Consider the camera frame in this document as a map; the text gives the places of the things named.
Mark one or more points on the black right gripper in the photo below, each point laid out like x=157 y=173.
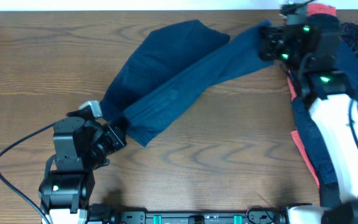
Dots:
x=270 y=40

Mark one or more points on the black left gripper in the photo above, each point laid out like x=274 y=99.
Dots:
x=117 y=137

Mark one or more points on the navy blue shorts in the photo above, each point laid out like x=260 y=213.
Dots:
x=171 y=69

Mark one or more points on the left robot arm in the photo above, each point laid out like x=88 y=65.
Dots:
x=81 y=146

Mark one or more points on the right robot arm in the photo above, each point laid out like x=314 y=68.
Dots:
x=308 y=45

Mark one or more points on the red cloth garment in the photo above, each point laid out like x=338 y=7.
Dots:
x=313 y=8

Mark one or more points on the black patterned garment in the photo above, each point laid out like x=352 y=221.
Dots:
x=350 y=35

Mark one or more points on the navy garment pile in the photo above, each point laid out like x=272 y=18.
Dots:
x=308 y=130

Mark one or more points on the black garment bottom right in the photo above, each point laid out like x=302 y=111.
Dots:
x=329 y=195

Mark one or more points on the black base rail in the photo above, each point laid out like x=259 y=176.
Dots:
x=197 y=217

